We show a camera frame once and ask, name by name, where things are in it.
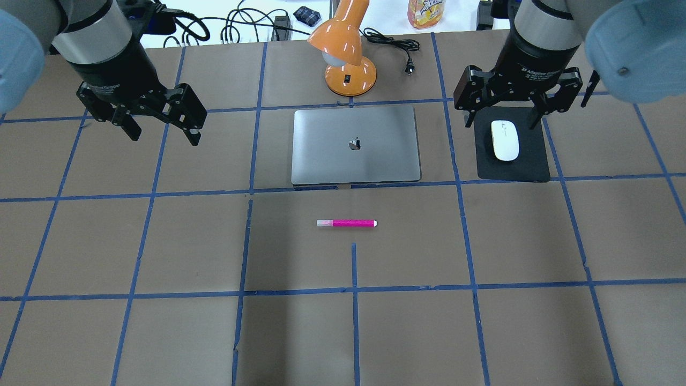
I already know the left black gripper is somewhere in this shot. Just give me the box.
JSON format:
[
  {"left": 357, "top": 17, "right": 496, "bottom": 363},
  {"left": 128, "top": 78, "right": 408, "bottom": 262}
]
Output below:
[{"left": 70, "top": 46, "right": 208, "bottom": 146}]

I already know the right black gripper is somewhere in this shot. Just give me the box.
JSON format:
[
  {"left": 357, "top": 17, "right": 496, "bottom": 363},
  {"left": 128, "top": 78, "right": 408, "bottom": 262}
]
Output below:
[{"left": 453, "top": 35, "right": 583, "bottom": 130}]

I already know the white computer mouse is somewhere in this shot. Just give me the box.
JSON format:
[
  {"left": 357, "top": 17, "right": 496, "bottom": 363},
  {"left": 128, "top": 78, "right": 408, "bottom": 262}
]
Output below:
[{"left": 490, "top": 120, "right": 519, "bottom": 162}]

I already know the pink pen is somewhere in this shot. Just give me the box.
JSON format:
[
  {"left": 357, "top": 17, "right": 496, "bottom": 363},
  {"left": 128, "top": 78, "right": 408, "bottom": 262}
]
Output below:
[{"left": 316, "top": 218, "right": 378, "bottom": 228}]

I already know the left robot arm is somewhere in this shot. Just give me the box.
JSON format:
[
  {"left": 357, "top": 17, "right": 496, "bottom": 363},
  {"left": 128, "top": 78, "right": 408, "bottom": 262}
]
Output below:
[{"left": 1, "top": 1, "right": 207, "bottom": 146}]

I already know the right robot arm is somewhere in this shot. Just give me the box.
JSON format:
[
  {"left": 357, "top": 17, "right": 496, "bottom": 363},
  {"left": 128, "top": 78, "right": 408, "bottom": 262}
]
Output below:
[{"left": 453, "top": 1, "right": 685, "bottom": 127}]

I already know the black mousepad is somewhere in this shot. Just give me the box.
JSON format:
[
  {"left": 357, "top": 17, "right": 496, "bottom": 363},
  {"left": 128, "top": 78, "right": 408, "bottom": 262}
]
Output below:
[{"left": 474, "top": 107, "right": 550, "bottom": 182}]

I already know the silver laptop notebook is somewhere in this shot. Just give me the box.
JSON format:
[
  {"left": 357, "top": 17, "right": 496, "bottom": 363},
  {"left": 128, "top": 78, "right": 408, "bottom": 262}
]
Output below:
[{"left": 290, "top": 105, "right": 421, "bottom": 185}]

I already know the black power adapter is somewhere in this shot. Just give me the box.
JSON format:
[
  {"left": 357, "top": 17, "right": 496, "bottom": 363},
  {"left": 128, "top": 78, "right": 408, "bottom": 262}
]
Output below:
[{"left": 475, "top": 1, "right": 494, "bottom": 31}]

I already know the orange drink bottle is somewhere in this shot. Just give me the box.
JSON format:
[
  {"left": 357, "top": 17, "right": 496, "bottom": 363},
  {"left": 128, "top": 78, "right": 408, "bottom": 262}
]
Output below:
[{"left": 407, "top": 0, "right": 445, "bottom": 29}]

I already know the orange desk lamp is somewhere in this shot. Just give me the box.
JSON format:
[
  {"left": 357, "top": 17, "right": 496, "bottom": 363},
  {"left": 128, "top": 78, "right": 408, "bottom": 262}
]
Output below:
[{"left": 307, "top": 1, "right": 377, "bottom": 97}]

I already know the dark blue pouch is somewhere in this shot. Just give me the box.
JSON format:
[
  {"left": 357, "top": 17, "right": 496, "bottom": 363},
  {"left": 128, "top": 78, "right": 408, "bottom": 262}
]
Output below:
[{"left": 293, "top": 6, "right": 322, "bottom": 27}]

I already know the black cable bundle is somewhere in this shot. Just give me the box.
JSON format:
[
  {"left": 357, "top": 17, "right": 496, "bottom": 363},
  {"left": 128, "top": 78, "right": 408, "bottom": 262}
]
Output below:
[{"left": 155, "top": 0, "right": 301, "bottom": 49}]

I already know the black lamp power cable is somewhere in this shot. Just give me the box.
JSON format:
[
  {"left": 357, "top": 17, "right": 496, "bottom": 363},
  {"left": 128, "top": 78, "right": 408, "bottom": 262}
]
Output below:
[{"left": 362, "top": 27, "right": 420, "bottom": 76}]

